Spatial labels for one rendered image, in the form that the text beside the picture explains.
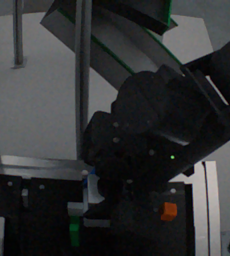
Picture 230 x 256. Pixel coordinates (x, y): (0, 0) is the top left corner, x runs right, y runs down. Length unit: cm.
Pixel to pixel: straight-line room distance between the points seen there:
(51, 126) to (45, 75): 15
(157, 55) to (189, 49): 34
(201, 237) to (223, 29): 221
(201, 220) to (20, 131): 43
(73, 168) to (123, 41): 22
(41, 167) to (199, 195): 26
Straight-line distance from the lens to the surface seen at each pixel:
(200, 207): 79
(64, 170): 82
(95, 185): 60
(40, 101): 106
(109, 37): 83
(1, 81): 112
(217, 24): 290
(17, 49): 113
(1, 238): 40
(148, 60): 89
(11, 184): 79
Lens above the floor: 160
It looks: 48 degrees down
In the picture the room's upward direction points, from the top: 3 degrees clockwise
